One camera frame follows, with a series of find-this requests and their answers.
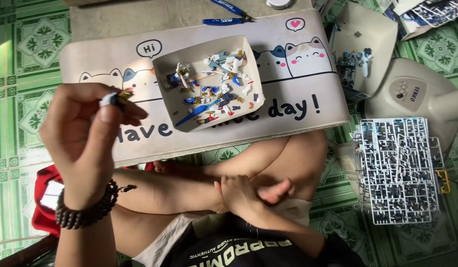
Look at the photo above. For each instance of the white cardboard tray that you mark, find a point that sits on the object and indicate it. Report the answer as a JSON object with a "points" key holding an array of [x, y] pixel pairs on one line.
{"points": [[167, 70]]}

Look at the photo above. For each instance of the white fan base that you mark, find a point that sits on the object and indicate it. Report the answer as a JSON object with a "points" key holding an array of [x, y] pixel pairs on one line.
{"points": [[431, 111]]}

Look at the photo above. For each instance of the person's left hand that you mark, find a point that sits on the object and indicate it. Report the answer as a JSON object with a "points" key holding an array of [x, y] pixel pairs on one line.
{"points": [[75, 148]]}

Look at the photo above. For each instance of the pile of small model parts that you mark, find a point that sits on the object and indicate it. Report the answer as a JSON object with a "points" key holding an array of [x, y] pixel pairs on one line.
{"points": [[223, 78]]}

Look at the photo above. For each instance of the beige shorts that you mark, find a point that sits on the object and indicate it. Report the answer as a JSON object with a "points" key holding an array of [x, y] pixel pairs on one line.
{"points": [[166, 237]]}

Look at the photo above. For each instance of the round metal tin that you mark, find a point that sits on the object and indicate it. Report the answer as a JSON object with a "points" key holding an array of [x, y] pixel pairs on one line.
{"points": [[280, 3]]}

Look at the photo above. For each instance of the model kit box with sprues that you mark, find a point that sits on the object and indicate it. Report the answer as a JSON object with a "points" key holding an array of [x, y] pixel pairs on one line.
{"points": [[433, 15]]}

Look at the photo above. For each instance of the white cardboard box lid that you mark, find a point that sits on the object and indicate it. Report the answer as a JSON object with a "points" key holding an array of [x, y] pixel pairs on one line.
{"points": [[366, 29]]}

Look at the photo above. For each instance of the red cloth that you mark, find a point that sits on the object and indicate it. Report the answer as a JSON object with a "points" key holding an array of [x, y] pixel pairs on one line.
{"points": [[43, 218]]}

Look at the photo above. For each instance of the person's right hand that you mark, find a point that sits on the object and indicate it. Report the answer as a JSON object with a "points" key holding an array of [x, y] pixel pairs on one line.
{"points": [[238, 196]]}

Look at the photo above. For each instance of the yellow plastic sprue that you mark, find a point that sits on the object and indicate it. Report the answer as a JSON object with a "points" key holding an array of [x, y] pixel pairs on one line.
{"points": [[444, 181]]}

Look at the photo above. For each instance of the person's right fingers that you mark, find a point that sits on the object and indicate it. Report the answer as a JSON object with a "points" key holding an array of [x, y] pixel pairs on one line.
{"points": [[275, 191]]}

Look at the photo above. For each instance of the blue white robot model figure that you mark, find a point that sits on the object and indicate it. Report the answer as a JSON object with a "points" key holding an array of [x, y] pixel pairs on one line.
{"points": [[349, 65]]}

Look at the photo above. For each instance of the cat print desk mat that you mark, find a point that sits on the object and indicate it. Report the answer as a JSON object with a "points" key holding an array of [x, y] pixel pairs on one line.
{"points": [[288, 118]]}

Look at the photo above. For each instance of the small white gold model part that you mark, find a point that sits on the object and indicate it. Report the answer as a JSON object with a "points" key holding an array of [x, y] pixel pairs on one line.
{"points": [[119, 97]]}

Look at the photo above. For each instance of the stack of white plastic sprues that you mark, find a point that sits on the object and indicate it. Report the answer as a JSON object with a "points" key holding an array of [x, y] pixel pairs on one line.
{"points": [[399, 170]]}

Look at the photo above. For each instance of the black printed shirt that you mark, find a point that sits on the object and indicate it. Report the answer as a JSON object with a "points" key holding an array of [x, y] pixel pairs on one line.
{"points": [[236, 248]]}

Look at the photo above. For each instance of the person's legs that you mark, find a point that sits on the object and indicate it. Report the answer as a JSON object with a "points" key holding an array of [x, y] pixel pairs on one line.
{"points": [[177, 193]]}

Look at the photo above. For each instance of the white phone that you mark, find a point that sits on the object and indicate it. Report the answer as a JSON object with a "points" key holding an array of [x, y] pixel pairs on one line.
{"points": [[51, 194]]}

